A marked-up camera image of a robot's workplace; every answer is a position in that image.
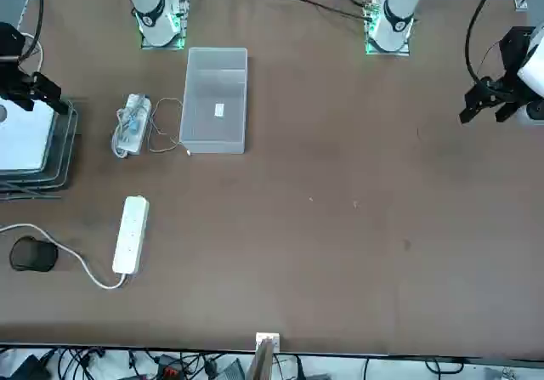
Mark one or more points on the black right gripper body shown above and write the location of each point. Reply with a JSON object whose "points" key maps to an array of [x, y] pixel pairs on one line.
{"points": [[9, 44]]}

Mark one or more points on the clear plastic bin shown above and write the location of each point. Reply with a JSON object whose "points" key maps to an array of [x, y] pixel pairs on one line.
{"points": [[212, 133]]}

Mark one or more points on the aluminium frame post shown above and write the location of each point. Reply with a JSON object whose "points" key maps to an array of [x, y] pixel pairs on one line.
{"points": [[265, 354]]}

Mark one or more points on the light blue phone charger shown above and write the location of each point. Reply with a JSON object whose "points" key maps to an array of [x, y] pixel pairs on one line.
{"points": [[135, 124]]}

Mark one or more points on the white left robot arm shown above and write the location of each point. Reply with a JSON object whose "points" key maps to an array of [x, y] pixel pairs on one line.
{"points": [[397, 10]]}

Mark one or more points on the black mesh pen cup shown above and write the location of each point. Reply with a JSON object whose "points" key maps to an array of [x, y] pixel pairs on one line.
{"points": [[34, 254]]}

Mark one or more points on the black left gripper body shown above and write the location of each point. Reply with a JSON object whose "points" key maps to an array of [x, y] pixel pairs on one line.
{"points": [[514, 52]]}

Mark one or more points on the white power strip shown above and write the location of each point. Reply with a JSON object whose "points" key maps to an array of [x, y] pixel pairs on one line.
{"points": [[129, 235]]}

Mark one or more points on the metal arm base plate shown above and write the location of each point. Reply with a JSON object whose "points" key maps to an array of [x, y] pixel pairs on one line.
{"points": [[370, 50], [182, 45]]}

